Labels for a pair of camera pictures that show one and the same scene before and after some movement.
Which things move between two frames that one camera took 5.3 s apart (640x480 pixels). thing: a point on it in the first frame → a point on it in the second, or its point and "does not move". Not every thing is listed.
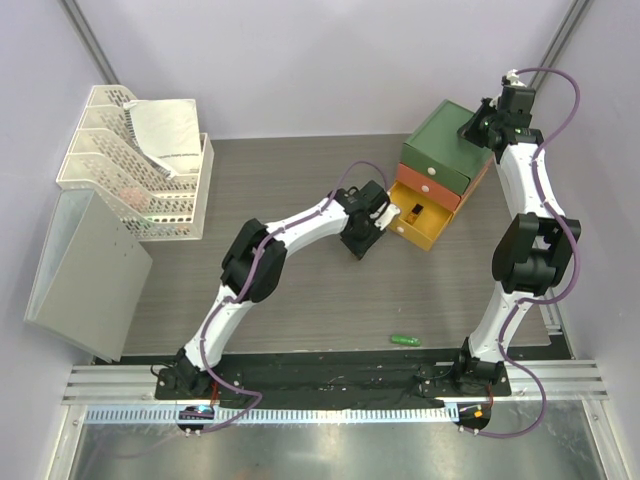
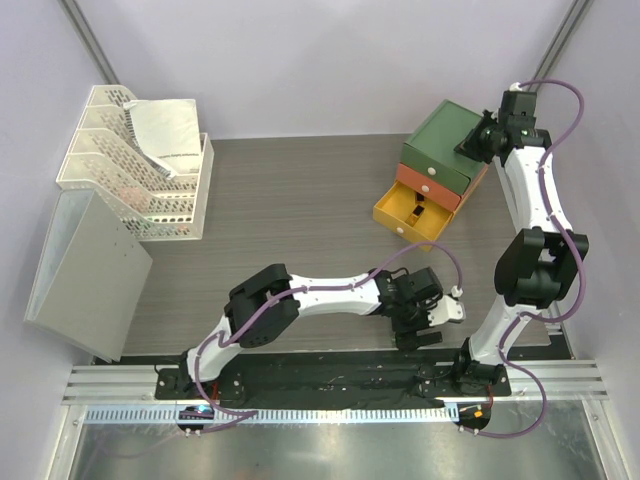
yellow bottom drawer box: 421,218 does not move
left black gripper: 359,248 → 407,339
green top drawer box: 438,151 does not move
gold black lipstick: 416,210 does not move
